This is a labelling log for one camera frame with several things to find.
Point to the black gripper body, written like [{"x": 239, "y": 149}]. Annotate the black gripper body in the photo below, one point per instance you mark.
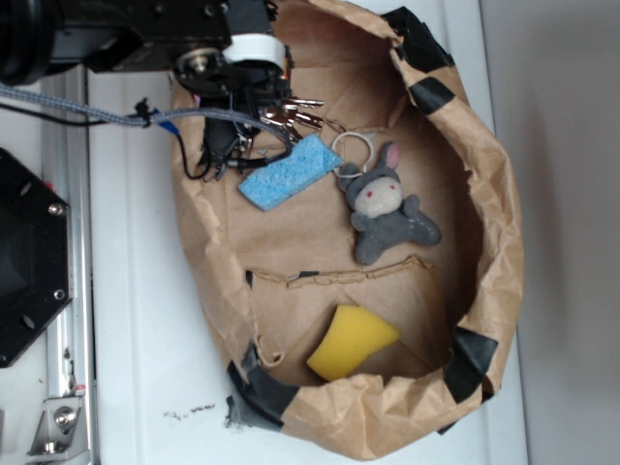
[{"x": 249, "y": 76}]

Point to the silver key bunch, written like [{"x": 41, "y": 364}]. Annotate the silver key bunch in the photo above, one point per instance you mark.
[{"x": 293, "y": 111}]

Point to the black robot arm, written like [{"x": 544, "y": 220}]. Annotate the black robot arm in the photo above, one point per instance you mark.
[{"x": 40, "y": 39}]

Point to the blue sponge piece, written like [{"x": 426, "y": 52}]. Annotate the blue sponge piece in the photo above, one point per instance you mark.
[{"x": 310, "y": 160}]

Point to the brown paper bag bin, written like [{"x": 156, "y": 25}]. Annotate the brown paper bag bin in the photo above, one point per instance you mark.
[{"x": 269, "y": 282}]

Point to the yellow sponge piece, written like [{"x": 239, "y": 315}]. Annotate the yellow sponge piece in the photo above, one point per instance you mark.
[{"x": 354, "y": 335}]

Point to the grey plush bunny keychain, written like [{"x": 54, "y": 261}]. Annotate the grey plush bunny keychain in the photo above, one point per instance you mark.
[{"x": 382, "y": 215}]

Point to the aluminium frame rail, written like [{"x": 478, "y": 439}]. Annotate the aluminium frame rail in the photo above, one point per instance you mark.
[{"x": 70, "y": 345}]

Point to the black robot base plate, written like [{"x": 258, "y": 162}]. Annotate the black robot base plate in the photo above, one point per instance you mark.
[{"x": 35, "y": 277}]

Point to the metal corner bracket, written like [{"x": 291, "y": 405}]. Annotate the metal corner bracket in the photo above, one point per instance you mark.
[{"x": 56, "y": 437}]

